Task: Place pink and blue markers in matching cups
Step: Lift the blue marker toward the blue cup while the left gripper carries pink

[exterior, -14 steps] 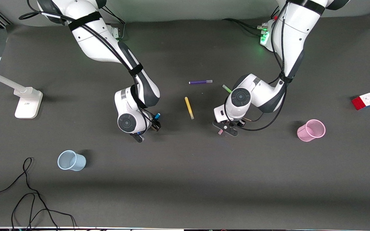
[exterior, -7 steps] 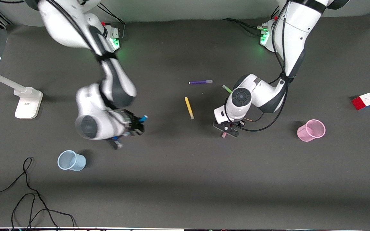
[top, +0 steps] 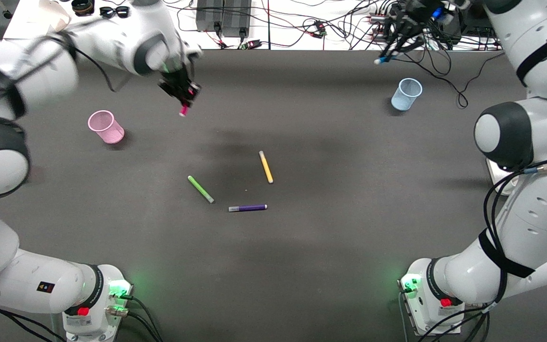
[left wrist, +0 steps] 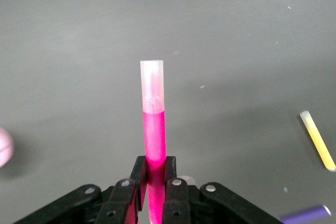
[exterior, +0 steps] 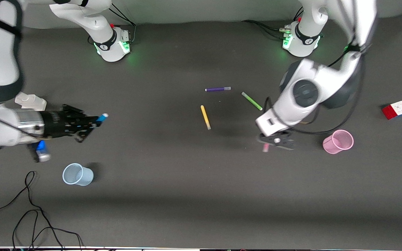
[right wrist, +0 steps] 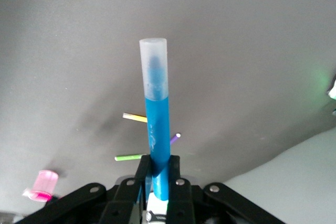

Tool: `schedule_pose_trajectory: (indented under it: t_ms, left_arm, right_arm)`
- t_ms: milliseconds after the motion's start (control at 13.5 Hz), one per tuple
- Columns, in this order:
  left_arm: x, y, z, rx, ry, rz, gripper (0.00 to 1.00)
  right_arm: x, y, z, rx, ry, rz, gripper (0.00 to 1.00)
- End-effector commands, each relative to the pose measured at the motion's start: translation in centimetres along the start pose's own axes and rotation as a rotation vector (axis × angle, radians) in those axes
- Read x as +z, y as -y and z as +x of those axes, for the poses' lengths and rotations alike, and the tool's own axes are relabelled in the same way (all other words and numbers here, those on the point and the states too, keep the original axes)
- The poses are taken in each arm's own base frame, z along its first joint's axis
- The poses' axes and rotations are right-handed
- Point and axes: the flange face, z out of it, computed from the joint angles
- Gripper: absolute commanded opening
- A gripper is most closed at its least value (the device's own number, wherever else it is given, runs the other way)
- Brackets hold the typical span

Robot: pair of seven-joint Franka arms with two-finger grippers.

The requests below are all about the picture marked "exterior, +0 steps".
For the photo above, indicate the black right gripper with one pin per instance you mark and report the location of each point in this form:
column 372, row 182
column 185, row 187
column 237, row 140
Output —
column 55, row 124

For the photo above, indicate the pink marker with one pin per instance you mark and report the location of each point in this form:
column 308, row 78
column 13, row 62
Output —
column 265, row 147

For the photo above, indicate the blue marker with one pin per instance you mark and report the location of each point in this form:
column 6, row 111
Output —
column 102, row 119

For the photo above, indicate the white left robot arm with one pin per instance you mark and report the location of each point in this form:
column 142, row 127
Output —
column 305, row 94

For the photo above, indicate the green marker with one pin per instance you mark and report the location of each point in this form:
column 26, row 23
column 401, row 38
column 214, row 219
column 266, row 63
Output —
column 252, row 101

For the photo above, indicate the light blue mesh cup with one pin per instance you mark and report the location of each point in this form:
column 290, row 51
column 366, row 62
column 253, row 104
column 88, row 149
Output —
column 77, row 174

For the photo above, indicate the pink mesh cup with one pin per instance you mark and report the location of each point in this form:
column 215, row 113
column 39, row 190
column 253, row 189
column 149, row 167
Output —
column 338, row 142

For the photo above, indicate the white plastic block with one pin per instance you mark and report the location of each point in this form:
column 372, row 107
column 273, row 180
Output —
column 30, row 101

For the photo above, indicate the yellow marker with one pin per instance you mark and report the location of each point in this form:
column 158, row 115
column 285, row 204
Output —
column 205, row 117

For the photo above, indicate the purple marker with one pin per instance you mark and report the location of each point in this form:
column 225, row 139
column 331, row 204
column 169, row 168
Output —
column 217, row 89

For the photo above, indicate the dark grey table cover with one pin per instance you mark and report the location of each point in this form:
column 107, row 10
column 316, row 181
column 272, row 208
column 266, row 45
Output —
column 201, row 195

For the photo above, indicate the red white puzzle cube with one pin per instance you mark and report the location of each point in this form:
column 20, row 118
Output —
column 395, row 110

